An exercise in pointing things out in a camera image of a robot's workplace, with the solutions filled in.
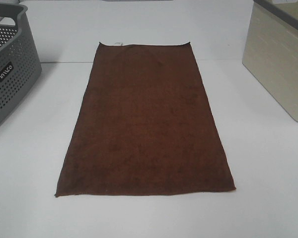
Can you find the brown towel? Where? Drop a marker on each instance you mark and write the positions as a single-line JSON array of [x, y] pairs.
[[145, 127]]

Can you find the beige storage box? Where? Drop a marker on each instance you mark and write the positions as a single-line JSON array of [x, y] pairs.
[[271, 50]]

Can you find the grey perforated plastic basket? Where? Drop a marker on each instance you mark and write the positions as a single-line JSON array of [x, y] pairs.
[[19, 62]]

